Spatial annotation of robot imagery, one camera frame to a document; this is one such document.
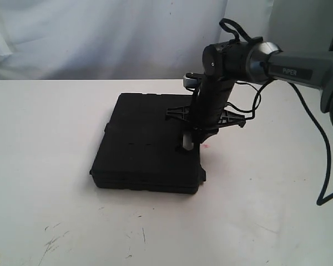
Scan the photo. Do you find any white backdrop curtain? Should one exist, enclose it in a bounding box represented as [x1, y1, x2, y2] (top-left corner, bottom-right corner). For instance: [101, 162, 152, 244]
[0, 1, 333, 80]

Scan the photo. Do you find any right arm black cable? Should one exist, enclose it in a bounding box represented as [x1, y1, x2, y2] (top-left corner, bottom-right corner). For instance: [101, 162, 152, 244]
[220, 18, 333, 206]

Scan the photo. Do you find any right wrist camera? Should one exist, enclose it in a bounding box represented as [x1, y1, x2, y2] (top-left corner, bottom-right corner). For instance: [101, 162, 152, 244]
[183, 72, 204, 91]

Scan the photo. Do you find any black plastic tool case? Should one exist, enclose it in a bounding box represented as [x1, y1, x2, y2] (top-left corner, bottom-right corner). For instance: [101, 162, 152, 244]
[90, 93, 206, 195]

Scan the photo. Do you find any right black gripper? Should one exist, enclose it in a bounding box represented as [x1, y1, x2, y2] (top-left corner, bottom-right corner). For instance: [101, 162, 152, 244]
[166, 74, 245, 151]

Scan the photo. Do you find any right silver black robot arm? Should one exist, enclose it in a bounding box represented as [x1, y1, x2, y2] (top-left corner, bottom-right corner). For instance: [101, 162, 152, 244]
[166, 37, 333, 143]

